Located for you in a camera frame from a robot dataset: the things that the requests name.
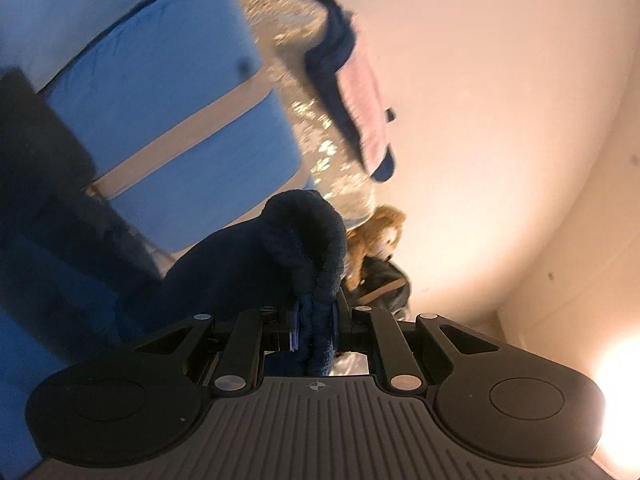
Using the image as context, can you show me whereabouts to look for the pink folded cloth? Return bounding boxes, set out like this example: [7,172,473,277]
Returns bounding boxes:
[334,14,396,171]

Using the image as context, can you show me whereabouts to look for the large blue striped pillow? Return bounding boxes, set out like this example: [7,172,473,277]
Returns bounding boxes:
[42,0,307,256]

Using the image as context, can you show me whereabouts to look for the blue fleece garment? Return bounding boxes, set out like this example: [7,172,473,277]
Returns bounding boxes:
[0,67,349,466]

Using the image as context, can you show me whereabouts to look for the navy folded cloth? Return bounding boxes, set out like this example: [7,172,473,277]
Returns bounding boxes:
[304,0,399,184]

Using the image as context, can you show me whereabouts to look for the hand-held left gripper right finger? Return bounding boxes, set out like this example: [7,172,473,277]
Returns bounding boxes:
[334,290,506,397]

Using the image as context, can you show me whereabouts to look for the brown teddy bear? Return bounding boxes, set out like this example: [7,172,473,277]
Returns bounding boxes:
[344,204,407,292]

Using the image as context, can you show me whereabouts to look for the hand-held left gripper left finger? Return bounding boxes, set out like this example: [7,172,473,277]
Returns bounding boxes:
[132,300,301,398]

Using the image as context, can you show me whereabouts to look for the small blue striped pillow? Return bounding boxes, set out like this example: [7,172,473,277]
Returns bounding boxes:
[0,0,201,92]

